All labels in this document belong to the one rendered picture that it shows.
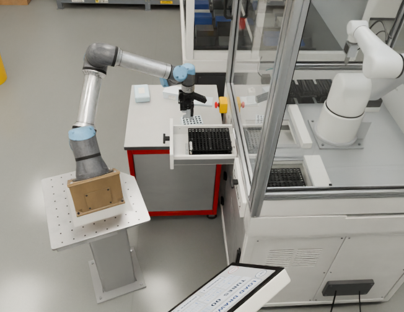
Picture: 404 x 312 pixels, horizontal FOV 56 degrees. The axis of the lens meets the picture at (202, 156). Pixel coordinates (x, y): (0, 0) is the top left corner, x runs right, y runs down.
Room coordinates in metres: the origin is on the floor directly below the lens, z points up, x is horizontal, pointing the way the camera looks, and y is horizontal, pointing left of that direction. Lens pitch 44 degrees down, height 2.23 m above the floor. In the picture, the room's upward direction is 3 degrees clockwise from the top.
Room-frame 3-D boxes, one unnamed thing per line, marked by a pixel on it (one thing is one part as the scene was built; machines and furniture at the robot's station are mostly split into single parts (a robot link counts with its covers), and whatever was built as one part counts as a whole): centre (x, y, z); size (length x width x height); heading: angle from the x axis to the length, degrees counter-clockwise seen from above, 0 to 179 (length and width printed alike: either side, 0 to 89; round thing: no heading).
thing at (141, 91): (2.06, 0.41, 0.78); 0.15 x 0.10 x 0.04; 13
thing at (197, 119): (1.79, 0.07, 0.78); 0.12 x 0.08 x 0.04; 104
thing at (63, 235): (1.18, 0.52, 0.70); 0.45 x 0.44 x 0.12; 114
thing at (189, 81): (1.79, 0.10, 1.11); 0.09 x 0.08 x 0.11; 118
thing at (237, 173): (1.21, -0.18, 0.87); 0.29 x 0.02 x 0.11; 5
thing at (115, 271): (1.19, 0.50, 0.38); 0.30 x 0.30 x 0.76; 24
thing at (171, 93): (2.08, 0.20, 0.79); 0.13 x 0.09 x 0.05; 78
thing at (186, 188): (1.90, 0.18, 0.38); 0.62 x 0.58 x 0.76; 5
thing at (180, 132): (1.51, -0.04, 0.86); 0.40 x 0.26 x 0.06; 95
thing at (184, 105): (1.79, 0.10, 0.95); 0.09 x 0.08 x 0.12; 104
